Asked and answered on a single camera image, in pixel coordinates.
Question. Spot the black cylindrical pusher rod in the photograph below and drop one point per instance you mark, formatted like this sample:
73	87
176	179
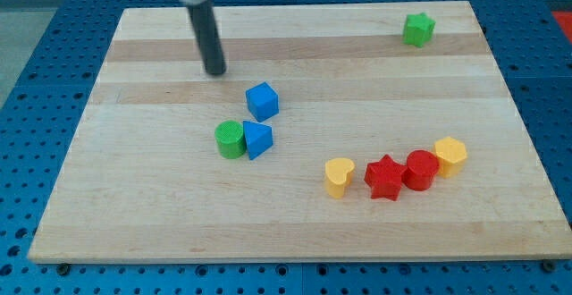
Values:
202	19

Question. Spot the blue cube block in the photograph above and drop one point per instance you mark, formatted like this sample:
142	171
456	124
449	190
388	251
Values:
262	101

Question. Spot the blue triangle block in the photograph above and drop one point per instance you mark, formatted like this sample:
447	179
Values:
259	138

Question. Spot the green cylinder block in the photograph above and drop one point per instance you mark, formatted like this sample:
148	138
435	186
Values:
230	139

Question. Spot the wooden board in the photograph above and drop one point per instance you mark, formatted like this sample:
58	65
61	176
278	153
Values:
143	181

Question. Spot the yellow heart block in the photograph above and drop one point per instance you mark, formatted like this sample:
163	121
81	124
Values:
338	174

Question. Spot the green star block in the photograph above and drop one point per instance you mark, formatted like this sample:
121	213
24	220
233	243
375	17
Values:
418	29

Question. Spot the red star block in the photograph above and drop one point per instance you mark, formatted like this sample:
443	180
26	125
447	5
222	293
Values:
384	178

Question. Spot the red cylinder block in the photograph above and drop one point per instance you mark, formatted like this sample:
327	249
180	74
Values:
422	167

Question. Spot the yellow hexagon block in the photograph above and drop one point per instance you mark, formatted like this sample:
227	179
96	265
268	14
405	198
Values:
451	154

